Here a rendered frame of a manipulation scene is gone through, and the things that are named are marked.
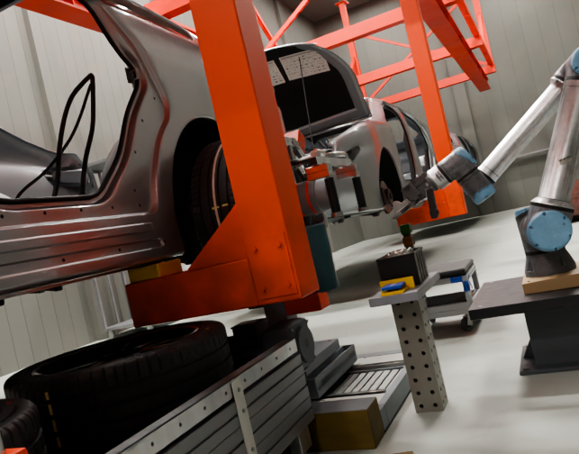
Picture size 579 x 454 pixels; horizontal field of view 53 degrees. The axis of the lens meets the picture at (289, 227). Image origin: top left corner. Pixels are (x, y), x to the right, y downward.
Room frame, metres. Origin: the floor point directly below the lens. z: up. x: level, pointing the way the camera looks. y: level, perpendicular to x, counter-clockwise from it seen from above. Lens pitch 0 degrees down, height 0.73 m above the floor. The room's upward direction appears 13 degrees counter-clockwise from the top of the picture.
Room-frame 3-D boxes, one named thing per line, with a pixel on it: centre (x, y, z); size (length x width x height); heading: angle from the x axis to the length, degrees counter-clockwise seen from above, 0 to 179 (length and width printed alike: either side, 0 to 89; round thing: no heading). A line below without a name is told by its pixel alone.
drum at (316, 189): (2.37, -0.10, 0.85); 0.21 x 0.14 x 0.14; 66
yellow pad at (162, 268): (2.14, 0.52, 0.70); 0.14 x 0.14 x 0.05; 66
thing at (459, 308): (3.33, -0.78, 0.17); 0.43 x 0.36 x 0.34; 156
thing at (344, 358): (2.51, 0.10, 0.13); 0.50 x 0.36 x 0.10; 156
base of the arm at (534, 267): (2.32, -0.97, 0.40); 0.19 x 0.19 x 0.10
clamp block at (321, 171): (2.16, -0.16, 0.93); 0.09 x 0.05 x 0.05; 66
